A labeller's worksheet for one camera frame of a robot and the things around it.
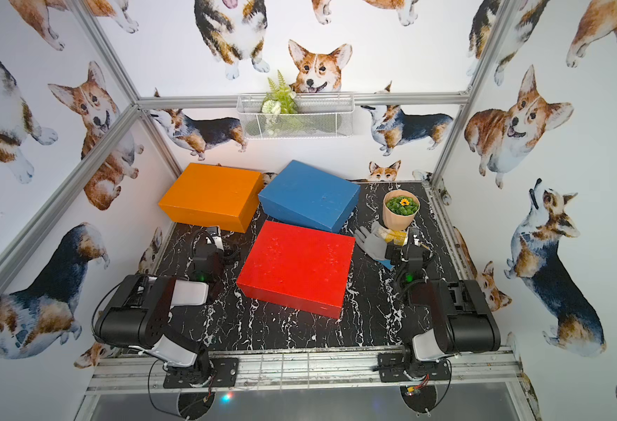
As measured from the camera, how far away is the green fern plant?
82 centimetres

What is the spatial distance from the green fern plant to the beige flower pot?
1.62 feet

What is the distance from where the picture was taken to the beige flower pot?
3.23 feet
